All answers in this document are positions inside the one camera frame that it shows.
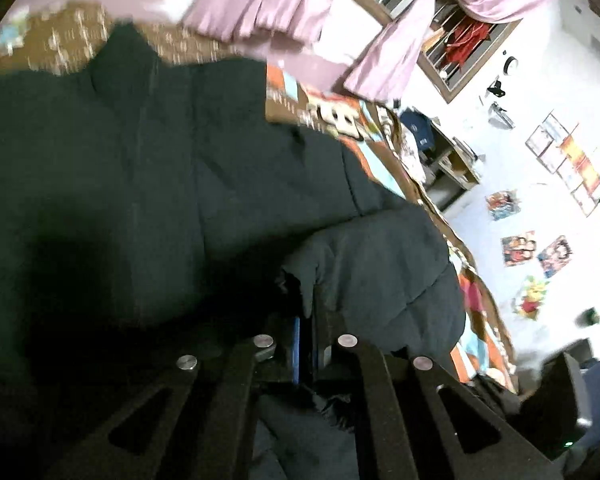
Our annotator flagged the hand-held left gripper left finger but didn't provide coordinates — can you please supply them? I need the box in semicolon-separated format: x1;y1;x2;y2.
45;310;303;480

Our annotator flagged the dark blue bag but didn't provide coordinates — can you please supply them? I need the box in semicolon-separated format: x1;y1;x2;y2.
400;109;436;154

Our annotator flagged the narrow pink curtain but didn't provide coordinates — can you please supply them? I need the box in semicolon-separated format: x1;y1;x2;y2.
342;0;556;103

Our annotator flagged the dark padded jacket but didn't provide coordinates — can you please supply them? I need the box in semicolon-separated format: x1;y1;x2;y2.
0;22;468;480

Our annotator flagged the red hanging cloth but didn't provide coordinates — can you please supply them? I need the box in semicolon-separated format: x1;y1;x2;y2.
445;20;492;64

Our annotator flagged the floral pillow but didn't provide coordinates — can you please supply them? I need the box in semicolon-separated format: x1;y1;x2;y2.
397;130;427;182

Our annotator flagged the wooden shelf unit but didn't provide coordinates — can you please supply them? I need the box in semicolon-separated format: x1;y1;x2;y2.
420;120;482;211

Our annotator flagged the brown printed cartoon blanket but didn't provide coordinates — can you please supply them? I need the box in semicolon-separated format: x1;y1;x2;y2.
0;0;518;393

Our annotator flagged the wooden framed barred window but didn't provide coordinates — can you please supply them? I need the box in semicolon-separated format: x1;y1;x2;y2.
332;0;523;106

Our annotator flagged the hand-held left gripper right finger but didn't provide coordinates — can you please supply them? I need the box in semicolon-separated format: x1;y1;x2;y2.
312;285;565;480

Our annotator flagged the small wall shelf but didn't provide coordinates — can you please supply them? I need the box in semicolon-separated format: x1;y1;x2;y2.
487;102;514;129

